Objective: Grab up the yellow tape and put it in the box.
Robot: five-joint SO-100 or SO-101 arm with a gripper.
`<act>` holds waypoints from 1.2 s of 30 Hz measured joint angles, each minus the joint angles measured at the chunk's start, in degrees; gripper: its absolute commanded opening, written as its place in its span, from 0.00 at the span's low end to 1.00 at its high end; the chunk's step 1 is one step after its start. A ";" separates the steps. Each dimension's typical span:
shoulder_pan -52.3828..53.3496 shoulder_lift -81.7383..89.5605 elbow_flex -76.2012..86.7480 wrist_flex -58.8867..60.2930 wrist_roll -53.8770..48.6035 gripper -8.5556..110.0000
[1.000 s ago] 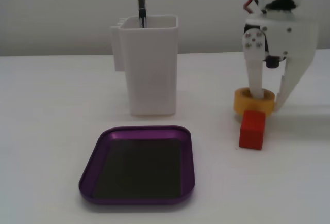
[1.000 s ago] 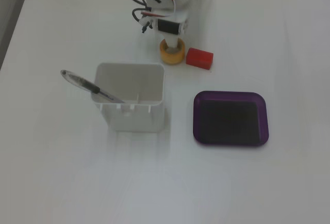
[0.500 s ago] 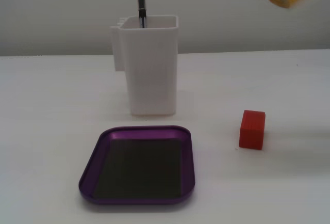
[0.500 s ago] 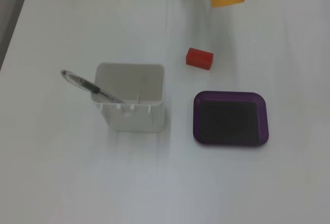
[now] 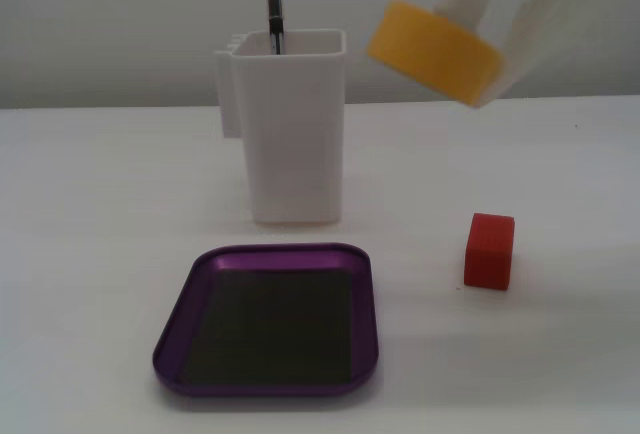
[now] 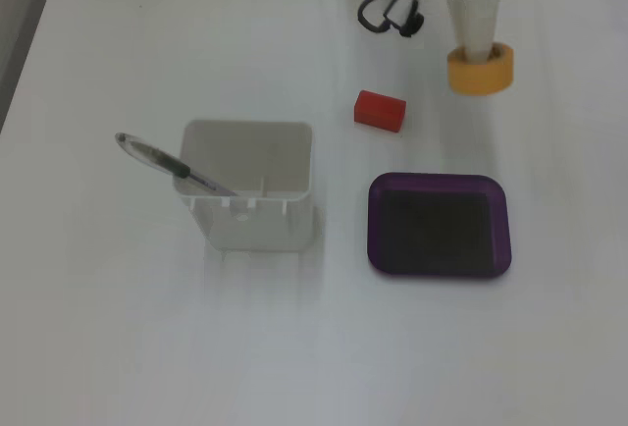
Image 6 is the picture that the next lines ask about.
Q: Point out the clear ballpoint pen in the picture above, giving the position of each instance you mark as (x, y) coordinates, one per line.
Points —
(162, 157)

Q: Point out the red rectangular block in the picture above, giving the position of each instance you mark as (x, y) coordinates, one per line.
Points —
(379, 111)

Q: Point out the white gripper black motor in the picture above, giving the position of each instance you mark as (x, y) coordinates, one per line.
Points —
(478, 14)

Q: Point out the purple metal tray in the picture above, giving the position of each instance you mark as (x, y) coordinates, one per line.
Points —
(436, 227)

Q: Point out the white plastic pen holder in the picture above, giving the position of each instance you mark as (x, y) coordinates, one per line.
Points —
(260, 200)

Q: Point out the yellow tape roll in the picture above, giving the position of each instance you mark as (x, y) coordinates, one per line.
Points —
(483, 76)

